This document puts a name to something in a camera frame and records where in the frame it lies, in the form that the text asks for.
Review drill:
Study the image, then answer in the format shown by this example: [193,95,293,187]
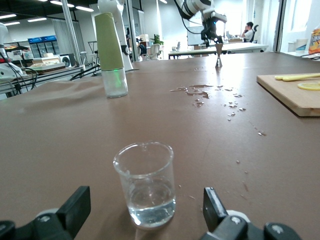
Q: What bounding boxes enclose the seated person in white shirt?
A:
[240,21,255,43]

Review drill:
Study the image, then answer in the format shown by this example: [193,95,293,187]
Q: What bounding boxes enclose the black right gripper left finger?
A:
[0,185,92,240]

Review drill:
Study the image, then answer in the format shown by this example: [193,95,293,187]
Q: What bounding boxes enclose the green bottle with glass base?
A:
[94,12,129,99]

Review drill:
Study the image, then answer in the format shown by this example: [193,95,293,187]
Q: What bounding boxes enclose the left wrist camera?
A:
[211,11,228,25]

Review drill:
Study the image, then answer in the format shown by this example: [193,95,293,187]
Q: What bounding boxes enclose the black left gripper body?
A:
[201,19,219,38]

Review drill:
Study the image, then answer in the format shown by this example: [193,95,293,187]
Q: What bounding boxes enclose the wooden cutting board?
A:
[256,72,320,118]

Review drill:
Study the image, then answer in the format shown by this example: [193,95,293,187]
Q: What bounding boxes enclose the brown table cover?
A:
[0,51,320,240]

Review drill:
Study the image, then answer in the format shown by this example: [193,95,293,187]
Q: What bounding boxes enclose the yellow plastic knife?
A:
[274,72,320,81]

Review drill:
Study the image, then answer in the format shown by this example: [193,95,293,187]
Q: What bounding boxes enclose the blue drinks fridge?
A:
[27,34,61,60]

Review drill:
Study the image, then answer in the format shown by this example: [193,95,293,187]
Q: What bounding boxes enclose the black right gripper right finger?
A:
[199,186,301,240]

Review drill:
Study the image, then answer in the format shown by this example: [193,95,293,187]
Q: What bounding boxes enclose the black office chair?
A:
[249,24,260,43]

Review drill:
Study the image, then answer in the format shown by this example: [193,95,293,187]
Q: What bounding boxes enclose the potted green plant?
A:
[149,34,165,46]

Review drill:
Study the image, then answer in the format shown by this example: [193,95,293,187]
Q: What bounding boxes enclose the spilled water drops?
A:
[169,84,267,137]

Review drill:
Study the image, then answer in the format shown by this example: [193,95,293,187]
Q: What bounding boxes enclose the lemon slice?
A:
[297,82,320,92]

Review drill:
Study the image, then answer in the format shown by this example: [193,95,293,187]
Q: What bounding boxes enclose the aluminium frame post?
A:
[60,0,85,70]

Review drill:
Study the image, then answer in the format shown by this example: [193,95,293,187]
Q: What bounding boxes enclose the small clear glass beaker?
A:
[112,141,177,229]

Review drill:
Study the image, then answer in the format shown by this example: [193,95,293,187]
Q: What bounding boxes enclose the long white table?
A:
[167,41,270,60]

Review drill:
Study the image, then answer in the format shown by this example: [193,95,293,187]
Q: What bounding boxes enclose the yellow plastic fork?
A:
[282,75,320,83]

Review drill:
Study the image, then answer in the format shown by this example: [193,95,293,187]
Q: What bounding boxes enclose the orange snack bag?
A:
[308,28,320,55]

